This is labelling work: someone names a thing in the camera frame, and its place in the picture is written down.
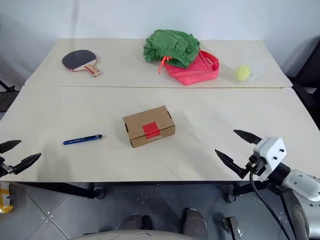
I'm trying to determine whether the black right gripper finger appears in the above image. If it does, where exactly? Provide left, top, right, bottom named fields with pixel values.
left=214, top=149, right=248, bottom=179
left=233, top=129, right=263, bottom=146

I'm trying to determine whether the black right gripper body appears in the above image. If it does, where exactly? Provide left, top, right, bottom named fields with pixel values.
left=244, top=152, right=268, bottom=176

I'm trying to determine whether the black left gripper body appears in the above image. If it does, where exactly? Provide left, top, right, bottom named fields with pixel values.
left=0, top=156, right=15, bottom=179

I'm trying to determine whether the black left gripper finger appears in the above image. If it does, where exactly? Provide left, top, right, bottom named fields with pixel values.
left=12, top=152, right=42, bottom=176
left=0, top=139, right=23, bottom=154

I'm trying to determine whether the blue pen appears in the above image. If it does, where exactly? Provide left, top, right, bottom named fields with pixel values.
left=62, top=134, right=104, bottom=146

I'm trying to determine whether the brown cardboard box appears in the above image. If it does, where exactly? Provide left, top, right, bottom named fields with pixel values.
left=122, top=105, right=176, bottom=149

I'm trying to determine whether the black table leg with caster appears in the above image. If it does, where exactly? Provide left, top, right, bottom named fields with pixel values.
left=226, top=181, right=283, bottom=204
left=9, top=181, right=106, bottom=200

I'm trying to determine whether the yellow plastic object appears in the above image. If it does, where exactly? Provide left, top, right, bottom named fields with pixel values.
left=0, top=187, right=15, bottom=215

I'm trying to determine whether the black stand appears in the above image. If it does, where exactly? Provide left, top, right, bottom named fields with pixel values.
left=0, top=79, right=24, bottom=114

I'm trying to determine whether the yellow tennis ball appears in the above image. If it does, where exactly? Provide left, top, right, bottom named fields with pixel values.
left=234, top=64, right=252, bottom=81

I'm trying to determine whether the dark grey rounded shape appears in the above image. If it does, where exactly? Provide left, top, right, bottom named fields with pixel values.
left=183, top=207, right=209, bottom=240
left=116, top=214, right=154, bottom=234

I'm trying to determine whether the clear plastic bag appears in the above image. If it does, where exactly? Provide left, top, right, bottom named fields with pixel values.
left=234, top=48, right=270, bottom=85

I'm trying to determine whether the red fabric bag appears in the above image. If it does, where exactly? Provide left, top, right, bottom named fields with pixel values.
left=163, top=49, right=221, bottom=87

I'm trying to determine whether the red tape patch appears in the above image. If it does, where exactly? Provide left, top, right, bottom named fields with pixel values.
left=141, top=121, right=161, bottom=139

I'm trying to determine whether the black table tennis paddle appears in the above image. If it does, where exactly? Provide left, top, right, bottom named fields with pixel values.
left=61, top=49, right=102, bottom=78

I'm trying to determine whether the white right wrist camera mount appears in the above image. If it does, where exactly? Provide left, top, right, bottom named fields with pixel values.
left=253, top=136, right=287, bottom=183

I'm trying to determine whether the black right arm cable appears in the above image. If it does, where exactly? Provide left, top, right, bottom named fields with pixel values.
left=248, top=159, right=297, bottom=240

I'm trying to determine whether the brown metal bracket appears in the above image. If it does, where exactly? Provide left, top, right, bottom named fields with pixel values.
left=222, top=216, right=245, bottom=240

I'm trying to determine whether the orange drawstring cord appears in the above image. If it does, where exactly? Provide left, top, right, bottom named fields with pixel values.
left=157, top=56, right=174, bottom=75

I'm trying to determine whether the green cloth drawstring bag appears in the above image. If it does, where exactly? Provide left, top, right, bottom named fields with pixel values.
left=143, top=29, right=201, bottom=69

